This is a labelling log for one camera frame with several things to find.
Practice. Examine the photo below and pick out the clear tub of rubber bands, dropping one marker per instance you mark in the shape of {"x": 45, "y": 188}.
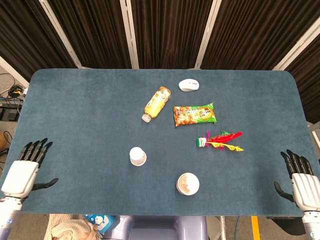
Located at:
{"x": 188, "y": 184}

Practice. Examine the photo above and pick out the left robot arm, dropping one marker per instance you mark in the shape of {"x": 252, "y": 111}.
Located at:
{"x": 8, "y": 218}

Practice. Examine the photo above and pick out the right black-fingered robot hand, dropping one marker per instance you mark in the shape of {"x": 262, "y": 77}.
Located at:
{"x": 306, "y": 191}

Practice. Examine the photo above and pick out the white metal stand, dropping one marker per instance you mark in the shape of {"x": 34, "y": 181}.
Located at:
{"x": 221, "y": 227}

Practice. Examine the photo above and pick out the colourful feather shuttlecock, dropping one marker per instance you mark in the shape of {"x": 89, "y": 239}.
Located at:
{"x": 217, "y": 142}

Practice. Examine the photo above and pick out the lavender robot base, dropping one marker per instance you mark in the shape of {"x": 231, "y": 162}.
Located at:
{"x": 160, "y": 228}

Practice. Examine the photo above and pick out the green orange snack bag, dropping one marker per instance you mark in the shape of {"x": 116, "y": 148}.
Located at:
{"x": 194, "y": 114}

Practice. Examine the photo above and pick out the yellow drink bottle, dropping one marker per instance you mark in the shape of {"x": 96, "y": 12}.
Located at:
{"x": 157, "y": 103}

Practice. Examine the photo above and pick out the blue cartoon package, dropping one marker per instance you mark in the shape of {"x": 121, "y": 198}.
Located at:
{"x": 100, "y": 222}

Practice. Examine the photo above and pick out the white paper cup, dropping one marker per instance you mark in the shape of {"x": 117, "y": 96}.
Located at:
{"x": 138, "y": 157}

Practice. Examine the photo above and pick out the beige knitted cloth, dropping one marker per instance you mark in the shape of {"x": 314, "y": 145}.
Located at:
{"x": 67, "y": 228}

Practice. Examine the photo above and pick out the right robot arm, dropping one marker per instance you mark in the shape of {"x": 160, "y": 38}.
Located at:
{"x": 312, "y": 226}

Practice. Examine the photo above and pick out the left black-fingered robot hand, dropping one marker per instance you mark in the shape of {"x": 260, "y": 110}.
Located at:
{"x": 20, "y": 176}

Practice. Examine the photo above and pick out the blue table mat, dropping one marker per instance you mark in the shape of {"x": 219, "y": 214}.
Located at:
{"x": 82, "y": 105}

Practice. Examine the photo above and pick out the white computer mouse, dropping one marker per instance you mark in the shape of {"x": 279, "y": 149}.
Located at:
{"x": 189, "y": 85}

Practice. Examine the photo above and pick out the white partition post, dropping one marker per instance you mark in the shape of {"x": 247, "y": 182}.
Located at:
{"x": 61, "y": 32}
{"x": 15, "y": 72}
{"x": 297, "y": 43}
{"x": 130, "y": 35}
{"x": 207, "y": 35}

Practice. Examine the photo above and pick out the dark brown pleated curtain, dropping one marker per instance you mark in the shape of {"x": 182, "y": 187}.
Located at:
{"x": 167, "y": 32}

